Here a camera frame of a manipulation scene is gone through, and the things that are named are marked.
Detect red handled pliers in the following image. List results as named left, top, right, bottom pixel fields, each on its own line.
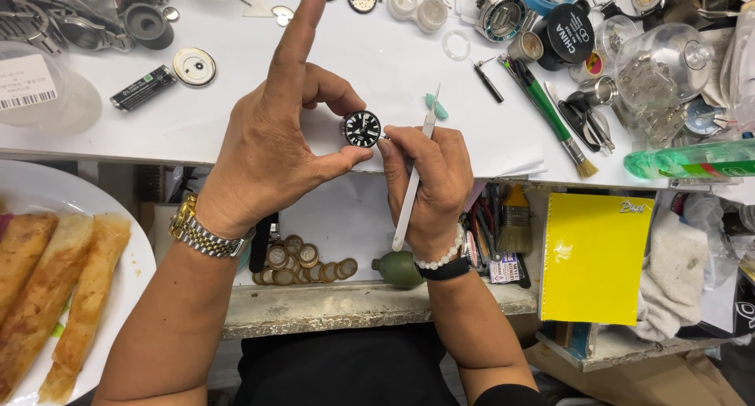
left=469, top=185, right=503, bottom=266

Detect small black screwdriver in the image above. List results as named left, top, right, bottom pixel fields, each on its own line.
left=470, top=57, right=506, bottom=104

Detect teal putty piece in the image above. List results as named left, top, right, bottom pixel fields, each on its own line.
left=425, top=93, right=449, bottom=121

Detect white bead bracelet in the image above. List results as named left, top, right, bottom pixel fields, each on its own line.
left=412, top=222, right=467, bottom=271

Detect green handled brush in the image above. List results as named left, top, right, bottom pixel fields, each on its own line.
left=498, top=53, right=600, bottom=179

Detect clear plastic ring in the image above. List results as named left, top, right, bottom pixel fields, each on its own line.
left=441, top=29, right=472, bottom=62

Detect clear bag with barcode label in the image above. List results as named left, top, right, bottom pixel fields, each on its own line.
left=0, top=40, right=105, bottom=139

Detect small metal cylinder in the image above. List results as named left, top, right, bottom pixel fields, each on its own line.
left=507, top=31, right=545, bottom=64

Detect black round cup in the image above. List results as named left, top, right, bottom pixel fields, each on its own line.
left=122, top=3, right=175, bottom=51

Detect black brush handle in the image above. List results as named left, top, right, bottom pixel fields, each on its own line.
left=248, top=212, right=280, bottom=274

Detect white round plastic container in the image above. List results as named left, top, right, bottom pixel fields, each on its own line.
left=387, top=0, right=420, bottom=22
left=416, top=0, right=449, bottom=35

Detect clear glass dome cover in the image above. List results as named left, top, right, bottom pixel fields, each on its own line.
left=613, top=23, right=718, bottom=107

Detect steel watch bracelet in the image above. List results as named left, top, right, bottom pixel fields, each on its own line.
left=0, top=0, right=134, bottom=57

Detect black tweezers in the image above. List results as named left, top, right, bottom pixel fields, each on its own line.
left=557, top=90, right=616, bottom=154

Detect folded golden dosa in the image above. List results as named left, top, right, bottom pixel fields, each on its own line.
left=0, top=214, right=96, bottom=402
left=0, top=213, right=60, bottom=331
left=38, top=213, right=132, bottom=404

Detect worn wooden shelf board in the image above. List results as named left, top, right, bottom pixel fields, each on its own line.
left=222, top=279, right=539, bottom=341

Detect white plate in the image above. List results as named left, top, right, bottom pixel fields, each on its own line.
left=0, top=160, right=158, bottom=406

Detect pile of coins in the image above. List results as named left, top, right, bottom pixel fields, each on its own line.
left=252, top=234, right=359, bottom=287

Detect shiny silver cup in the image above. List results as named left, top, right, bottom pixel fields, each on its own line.
left=577, top=76, right=618, bottom=108

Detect green rubber dust blower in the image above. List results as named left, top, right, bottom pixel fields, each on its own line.
left=371, top=250, right=427, bottom=289

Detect black round watch dial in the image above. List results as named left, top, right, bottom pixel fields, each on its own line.
left=343, top=110, right=383, bottom=149

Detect steel watch case teal bezel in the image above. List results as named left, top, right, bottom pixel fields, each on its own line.
left=474, top=0, right=530, bottom=44

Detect yellow spiral notebook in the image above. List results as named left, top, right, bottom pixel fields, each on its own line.
left=538, top=193, right=656, bottom=327

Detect wooden flat paintbrush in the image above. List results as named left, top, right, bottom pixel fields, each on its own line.
left=496, top=184, right=534, bottom=255

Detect black strap wristwatch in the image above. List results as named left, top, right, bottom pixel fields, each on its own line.
left=416, top=229, right=480, bottom=282

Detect white cloth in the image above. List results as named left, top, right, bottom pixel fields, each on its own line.
left=632, top=208, right=712, bottom=342

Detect black battery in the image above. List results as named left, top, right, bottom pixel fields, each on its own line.
left=110, top=64, right=178, bottom=112

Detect white tweezers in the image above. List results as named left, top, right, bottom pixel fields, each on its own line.
left=392, top=83, right=442, bottom=253

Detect green plastic bottle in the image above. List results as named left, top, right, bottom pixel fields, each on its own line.
left=623, top=138, right=755, bottom=180

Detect person's black clothing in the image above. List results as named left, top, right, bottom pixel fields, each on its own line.
left=232, top=322, right=552, bottom=406

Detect person's left hand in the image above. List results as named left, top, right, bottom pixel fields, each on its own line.
left=195, top=0, right=375, bottom=240

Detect white dial with gold ring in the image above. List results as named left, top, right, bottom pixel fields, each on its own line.
left=173, top=47, right=217, bottom=88

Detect blue dial watch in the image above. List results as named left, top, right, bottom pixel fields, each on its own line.
left=683, top=97, right=730, bottom=139

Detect gold and silver wristwatch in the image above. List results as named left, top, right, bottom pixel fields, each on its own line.
left=169, top=193, right=257, bottom=259

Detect person's right hand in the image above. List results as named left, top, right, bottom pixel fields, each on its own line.
left=377, top=125, right=474, bottom=261

